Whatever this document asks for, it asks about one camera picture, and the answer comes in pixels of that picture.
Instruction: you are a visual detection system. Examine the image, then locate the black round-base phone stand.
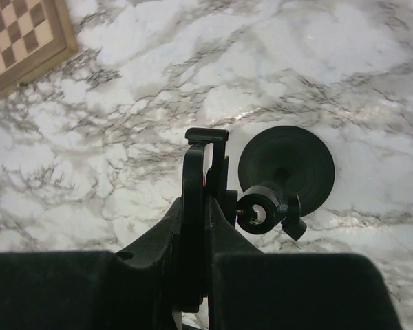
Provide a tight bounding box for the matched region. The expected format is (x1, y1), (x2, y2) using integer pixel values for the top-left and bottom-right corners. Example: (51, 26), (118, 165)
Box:
(185, 126), (335, 241)

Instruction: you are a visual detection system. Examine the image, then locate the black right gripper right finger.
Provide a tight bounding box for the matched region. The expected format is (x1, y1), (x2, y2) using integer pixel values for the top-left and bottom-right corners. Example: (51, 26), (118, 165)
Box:
(206, 197), (401, 329)

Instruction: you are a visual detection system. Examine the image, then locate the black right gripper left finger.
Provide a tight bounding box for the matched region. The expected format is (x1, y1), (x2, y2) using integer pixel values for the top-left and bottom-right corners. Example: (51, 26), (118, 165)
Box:
(0, 196), (211, 330)

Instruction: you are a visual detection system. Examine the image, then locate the wooden chessboard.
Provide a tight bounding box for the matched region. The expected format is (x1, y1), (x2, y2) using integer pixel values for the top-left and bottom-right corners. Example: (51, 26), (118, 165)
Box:
(0, 0), (78, 100)

